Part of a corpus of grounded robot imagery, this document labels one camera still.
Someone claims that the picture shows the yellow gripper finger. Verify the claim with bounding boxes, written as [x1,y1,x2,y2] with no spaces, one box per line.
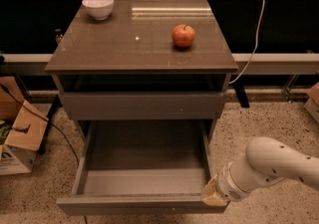
[200,175,227,207]

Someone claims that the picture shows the grey drawer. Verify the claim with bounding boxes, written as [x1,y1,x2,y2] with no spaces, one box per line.
[57,120,225,216]
[60,93,224,120]

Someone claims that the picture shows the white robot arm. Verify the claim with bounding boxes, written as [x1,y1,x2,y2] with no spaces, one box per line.
[200,137,319,206]

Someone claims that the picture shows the grey drawer cabinet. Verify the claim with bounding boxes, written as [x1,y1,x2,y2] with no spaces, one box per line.
[46,0,237,135]

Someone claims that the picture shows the grey top drawer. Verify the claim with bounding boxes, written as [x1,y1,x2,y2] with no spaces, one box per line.
[60,93,224,120]

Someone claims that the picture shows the cardboard box right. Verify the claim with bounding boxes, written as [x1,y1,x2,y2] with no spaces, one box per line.
[304,82,319,123]

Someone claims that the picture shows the red apple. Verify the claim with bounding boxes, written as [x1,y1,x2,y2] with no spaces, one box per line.
[171,24,195,48]

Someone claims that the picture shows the open cardboard box left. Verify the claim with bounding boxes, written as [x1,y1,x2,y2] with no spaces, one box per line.
[0,77,48,175]

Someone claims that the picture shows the white ceramic bowl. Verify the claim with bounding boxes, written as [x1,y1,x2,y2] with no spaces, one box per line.
[82,0,114,20]

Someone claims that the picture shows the metal window railing frame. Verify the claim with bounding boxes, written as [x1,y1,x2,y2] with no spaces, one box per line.
[0,0,319,77]

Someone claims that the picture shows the white cable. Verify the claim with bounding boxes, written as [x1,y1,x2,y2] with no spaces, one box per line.
[228,0,266,86]

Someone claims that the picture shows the black cable on floor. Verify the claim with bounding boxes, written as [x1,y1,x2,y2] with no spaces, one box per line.
[0,83,81,166]

